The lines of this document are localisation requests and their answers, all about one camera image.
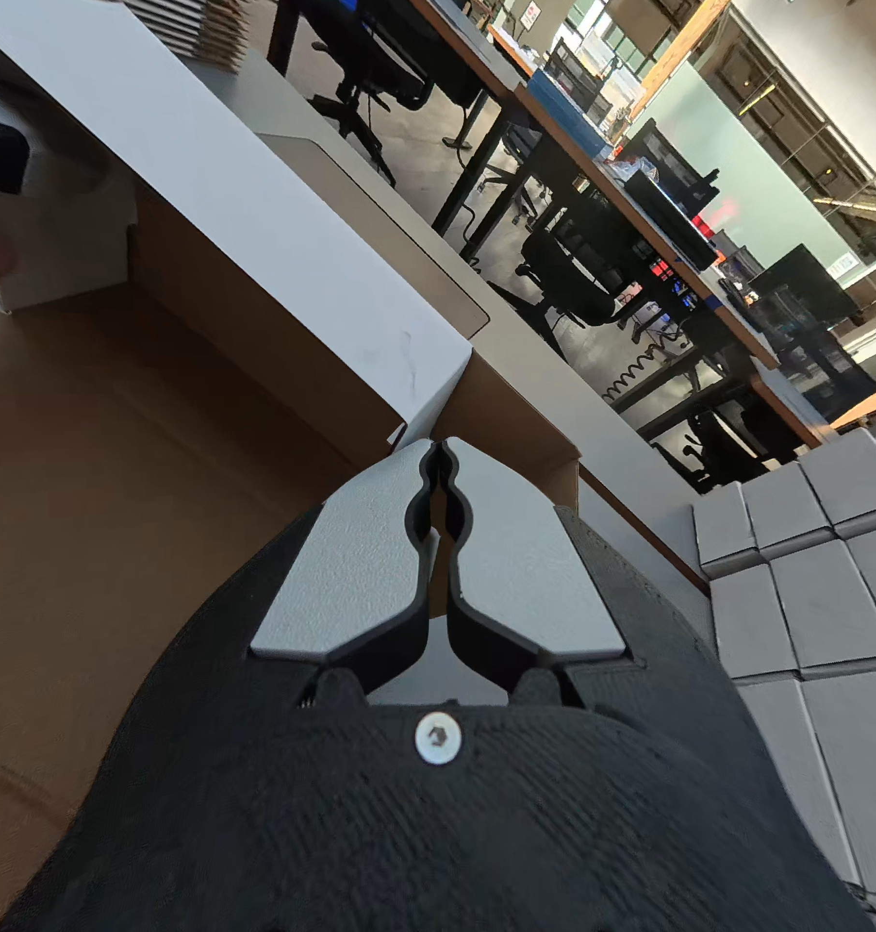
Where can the wooden desk with blue board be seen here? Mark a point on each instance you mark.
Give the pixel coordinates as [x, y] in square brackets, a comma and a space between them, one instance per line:
[627, 196]

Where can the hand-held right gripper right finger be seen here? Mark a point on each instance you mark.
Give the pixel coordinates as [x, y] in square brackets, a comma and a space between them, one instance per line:
[525, 560]

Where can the stack of folded grey boxes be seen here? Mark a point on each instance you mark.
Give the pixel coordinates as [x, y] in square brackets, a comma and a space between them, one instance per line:
[809, 619]

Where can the long wooden desk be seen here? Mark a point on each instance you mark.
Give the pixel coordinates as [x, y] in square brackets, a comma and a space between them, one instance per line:
[474, 29]

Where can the black crate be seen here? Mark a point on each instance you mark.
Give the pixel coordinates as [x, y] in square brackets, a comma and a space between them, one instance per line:
[671, 164]

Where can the black and blue office chair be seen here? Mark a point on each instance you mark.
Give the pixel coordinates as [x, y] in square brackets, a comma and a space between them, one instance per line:
[379, 65]

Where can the stack of flat cardboard sheets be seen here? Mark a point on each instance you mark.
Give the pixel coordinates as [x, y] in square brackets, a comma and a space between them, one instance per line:
[190, 29]

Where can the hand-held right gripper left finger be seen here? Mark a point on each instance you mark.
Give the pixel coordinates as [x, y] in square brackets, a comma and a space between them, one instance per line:
[350, 560]

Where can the black computer monitor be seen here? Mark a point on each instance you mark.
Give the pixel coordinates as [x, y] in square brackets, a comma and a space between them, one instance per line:
[802, 287]

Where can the white and brown cardboard box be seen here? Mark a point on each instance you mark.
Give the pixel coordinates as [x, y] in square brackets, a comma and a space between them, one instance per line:
[154, 437]

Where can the blue board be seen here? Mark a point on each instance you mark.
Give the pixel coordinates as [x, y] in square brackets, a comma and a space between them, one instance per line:
[569, 113]

